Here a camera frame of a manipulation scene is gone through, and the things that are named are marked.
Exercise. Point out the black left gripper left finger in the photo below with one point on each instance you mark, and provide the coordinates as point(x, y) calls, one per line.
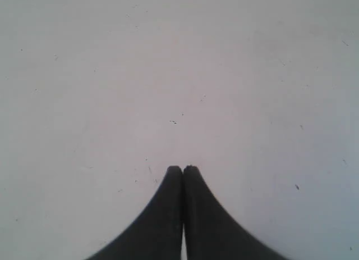
point(157, 231)

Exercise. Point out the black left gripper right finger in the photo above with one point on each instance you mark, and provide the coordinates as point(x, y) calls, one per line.
point(210, 231)

